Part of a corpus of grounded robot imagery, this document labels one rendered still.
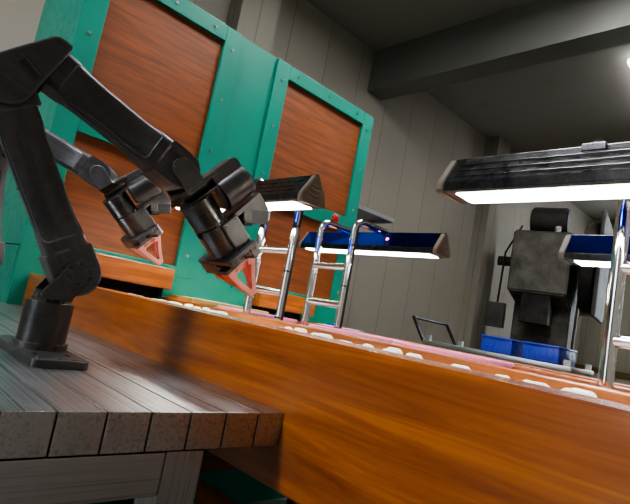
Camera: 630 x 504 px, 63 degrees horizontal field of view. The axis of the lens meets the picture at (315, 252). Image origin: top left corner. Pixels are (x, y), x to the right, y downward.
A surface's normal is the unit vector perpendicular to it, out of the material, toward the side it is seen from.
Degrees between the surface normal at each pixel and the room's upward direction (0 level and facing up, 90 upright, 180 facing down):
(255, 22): 90
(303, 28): 90
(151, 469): 90
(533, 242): 92
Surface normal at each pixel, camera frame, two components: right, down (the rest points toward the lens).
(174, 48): 0.69, 0.04
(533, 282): -0.55, -0.18
